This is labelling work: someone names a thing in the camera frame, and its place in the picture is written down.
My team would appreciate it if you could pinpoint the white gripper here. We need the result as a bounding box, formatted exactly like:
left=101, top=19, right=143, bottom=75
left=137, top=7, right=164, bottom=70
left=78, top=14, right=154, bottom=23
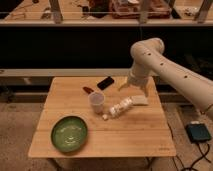
left=118, top=70, right=149, bottom=97

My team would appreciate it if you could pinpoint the white ceramic cup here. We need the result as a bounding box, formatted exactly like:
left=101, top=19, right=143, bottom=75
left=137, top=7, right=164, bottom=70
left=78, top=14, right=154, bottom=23
left=88, top=92, right=105, bottom=114

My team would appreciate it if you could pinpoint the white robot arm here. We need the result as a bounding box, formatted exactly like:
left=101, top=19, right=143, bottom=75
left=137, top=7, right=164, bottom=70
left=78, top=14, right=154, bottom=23
left=119, top=38, right=213, bottom=121

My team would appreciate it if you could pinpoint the green ceramic bowl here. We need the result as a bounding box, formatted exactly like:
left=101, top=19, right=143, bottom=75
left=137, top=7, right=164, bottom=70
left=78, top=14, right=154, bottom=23
left=51, top=116, right=88, bottom=153

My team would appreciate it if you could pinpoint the black smartphone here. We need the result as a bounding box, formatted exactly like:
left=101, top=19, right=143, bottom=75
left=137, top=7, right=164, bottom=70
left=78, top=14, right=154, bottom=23
left=97, top=77, right=114, bottom=90

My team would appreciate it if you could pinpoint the wooden table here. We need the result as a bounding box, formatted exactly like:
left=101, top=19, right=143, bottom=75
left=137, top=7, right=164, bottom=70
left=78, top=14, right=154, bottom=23
left=28, top=77, right=176, bottom=158

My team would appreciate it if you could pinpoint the small dark red object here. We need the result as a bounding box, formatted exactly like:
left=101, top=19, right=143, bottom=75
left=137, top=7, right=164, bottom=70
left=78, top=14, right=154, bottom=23
left=83, top=87, right=94, bottom=94

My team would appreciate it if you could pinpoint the black foot pedal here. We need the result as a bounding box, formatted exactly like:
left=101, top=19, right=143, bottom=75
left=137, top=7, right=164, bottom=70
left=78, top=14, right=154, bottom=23
left=185, top=123, right=212, bottom=143

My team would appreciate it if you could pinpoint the long wooden shelf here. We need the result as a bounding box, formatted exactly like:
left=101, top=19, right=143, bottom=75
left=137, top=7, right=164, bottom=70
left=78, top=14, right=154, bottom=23
left=0, top=0, right=213, bottom=27

